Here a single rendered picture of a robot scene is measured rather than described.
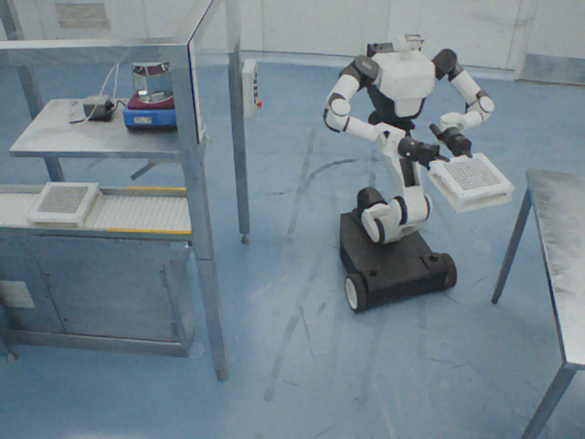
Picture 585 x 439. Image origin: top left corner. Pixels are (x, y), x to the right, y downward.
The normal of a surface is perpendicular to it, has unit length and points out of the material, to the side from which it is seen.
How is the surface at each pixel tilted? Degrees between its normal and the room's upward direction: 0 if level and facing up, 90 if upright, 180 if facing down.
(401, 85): 90
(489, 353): 0
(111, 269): 90
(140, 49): 90
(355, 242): 0
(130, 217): 0
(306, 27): 90
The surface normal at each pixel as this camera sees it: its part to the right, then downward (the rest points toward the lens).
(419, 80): 0.28, 0.61
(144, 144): 0.00, -0.77
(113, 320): -0.06, 0.64
